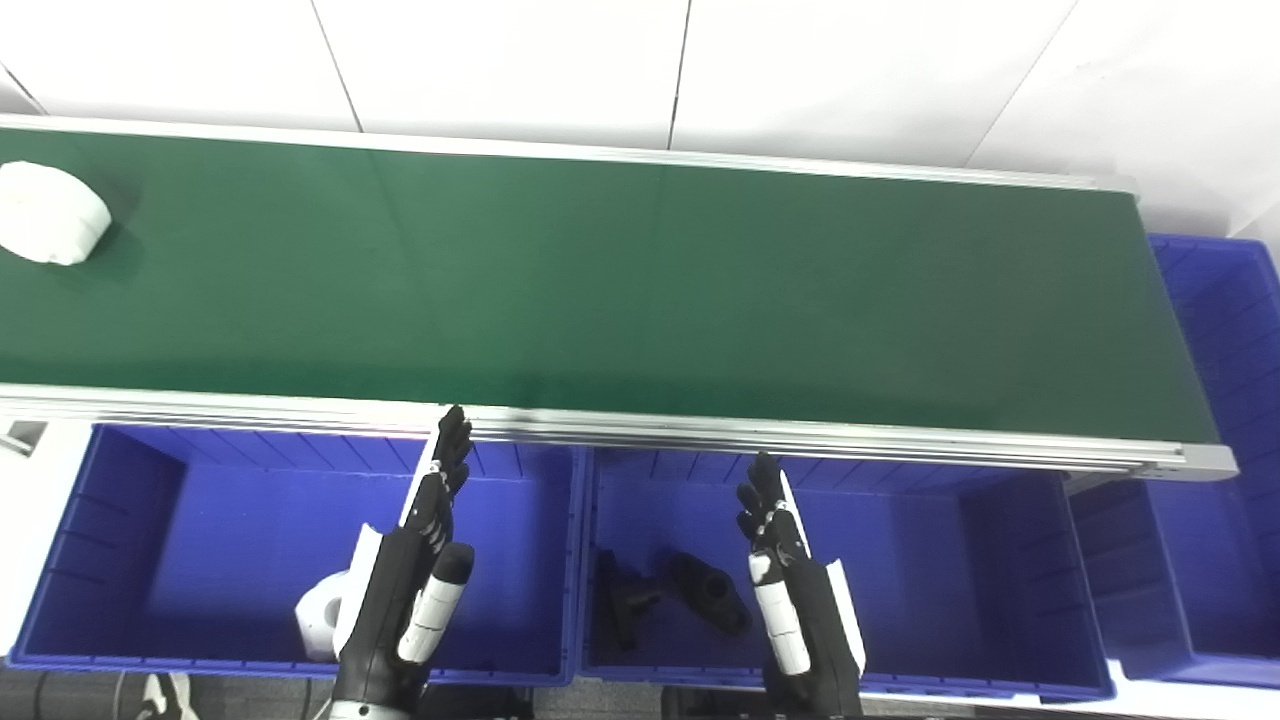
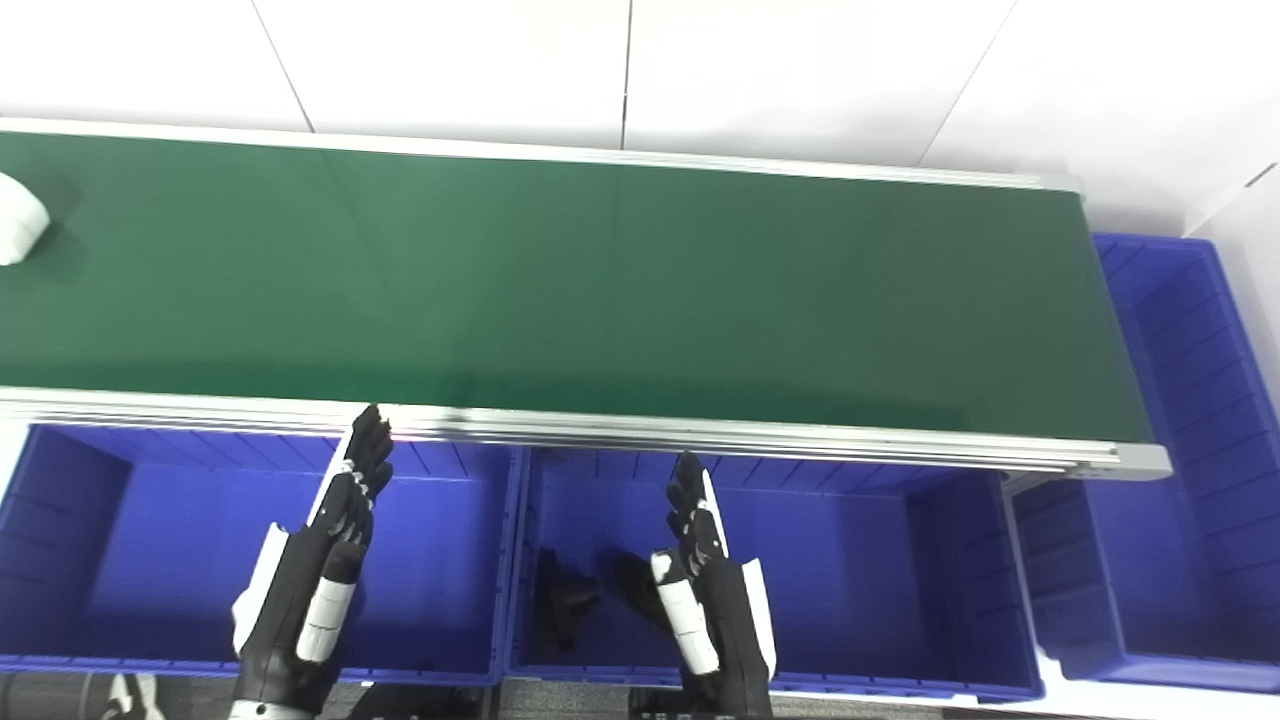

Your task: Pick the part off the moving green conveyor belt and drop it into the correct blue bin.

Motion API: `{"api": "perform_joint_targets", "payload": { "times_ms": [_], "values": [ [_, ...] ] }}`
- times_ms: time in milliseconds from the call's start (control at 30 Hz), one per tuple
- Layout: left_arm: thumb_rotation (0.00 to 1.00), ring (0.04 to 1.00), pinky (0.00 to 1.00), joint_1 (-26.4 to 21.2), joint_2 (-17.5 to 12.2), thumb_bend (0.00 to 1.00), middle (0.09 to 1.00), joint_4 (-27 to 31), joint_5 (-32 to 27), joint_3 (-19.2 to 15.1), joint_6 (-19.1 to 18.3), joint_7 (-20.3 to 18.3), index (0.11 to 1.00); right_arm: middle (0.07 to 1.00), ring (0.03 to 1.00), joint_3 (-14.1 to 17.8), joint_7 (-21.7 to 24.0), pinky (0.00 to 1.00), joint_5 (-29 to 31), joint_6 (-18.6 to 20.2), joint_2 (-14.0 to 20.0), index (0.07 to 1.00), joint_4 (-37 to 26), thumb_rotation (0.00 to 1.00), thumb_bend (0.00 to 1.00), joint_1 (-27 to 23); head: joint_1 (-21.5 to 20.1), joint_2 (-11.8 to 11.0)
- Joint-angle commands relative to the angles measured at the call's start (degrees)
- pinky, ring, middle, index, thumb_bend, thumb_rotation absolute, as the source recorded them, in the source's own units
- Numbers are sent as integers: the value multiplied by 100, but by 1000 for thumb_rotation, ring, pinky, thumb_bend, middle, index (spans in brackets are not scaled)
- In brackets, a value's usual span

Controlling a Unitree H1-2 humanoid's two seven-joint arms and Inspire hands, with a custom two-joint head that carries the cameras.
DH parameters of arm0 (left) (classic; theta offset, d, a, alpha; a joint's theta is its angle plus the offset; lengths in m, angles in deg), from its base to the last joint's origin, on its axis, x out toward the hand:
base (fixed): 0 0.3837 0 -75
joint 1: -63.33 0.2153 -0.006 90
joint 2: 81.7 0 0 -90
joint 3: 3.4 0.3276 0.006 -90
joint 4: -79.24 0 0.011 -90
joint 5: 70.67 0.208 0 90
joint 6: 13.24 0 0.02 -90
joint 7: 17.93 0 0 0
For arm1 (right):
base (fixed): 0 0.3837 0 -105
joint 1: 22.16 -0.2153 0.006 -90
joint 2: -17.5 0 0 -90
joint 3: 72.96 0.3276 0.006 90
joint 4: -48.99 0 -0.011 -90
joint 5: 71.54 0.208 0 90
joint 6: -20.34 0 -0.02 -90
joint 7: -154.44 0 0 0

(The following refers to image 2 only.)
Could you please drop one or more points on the blue plastic bin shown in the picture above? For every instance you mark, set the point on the blue plastic bin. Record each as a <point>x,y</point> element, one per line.
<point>160,560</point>
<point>860,580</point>
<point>1190,420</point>

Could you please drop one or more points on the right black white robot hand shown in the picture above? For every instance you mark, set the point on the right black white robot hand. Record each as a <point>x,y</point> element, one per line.
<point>725,620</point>

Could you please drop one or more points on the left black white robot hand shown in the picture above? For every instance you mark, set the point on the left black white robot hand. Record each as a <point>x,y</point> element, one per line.
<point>300,600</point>

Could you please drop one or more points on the black plastic part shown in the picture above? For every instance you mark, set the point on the black plastic part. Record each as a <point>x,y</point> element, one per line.
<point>562,600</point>

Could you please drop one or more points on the white hexagonal plastic part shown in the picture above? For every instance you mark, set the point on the white hexagonal plastic part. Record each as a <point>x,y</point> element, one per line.
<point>18,220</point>

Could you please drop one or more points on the green conveyor belt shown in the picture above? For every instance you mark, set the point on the green conveyor belt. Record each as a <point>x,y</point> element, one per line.
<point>700,436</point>
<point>600,300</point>

